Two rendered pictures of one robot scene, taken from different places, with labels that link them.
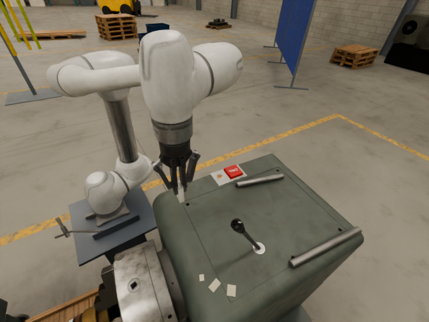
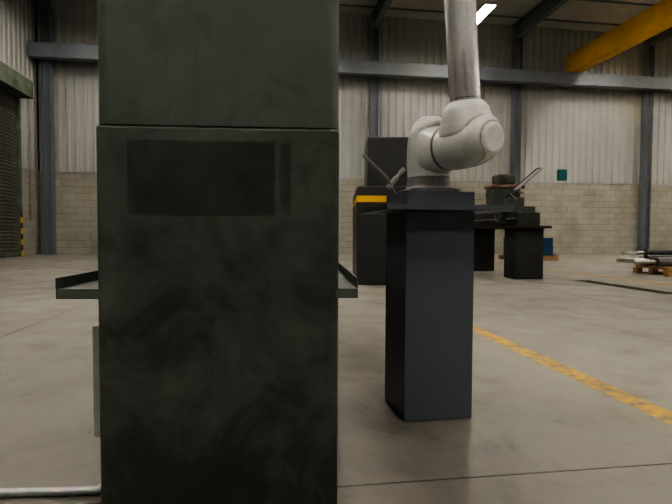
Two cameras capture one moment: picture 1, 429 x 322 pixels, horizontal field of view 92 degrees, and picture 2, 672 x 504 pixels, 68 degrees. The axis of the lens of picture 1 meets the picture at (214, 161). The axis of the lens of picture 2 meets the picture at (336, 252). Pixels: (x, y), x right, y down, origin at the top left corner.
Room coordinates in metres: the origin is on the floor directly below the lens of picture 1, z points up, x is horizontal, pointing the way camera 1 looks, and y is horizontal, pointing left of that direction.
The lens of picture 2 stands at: (1.21, -1.19, 0.65)
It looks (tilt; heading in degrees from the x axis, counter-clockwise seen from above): 2 degrees down; 115
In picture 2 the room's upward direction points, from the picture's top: straight up
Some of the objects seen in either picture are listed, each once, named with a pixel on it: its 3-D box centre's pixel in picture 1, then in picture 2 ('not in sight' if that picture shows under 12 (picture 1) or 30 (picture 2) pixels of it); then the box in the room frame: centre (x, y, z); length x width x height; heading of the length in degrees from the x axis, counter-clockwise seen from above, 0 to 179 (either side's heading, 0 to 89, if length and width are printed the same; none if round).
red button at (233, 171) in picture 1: (233, 172); not in sight; (0.63, -0.08, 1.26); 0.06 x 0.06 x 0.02; 29
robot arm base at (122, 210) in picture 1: (105, 207); (426, 186); (0.72, 0.62, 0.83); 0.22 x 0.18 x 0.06; 125
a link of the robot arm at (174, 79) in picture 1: (173, 75); not in sight; (0.42, 0.09, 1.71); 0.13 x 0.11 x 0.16; 144
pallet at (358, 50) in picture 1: (353, 55); not in sight; (7.34, -4.27, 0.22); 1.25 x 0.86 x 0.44; 127
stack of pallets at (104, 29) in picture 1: (117, 27); not in sight; (9.27, 3.99, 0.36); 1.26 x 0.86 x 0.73; 135
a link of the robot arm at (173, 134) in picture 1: (173, 126); not in sight; (0.41, 0.10, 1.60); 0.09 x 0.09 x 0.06
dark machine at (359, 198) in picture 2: not in sight; (396, 211); (-1.07, 5.62, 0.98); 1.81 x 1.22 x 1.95; 115
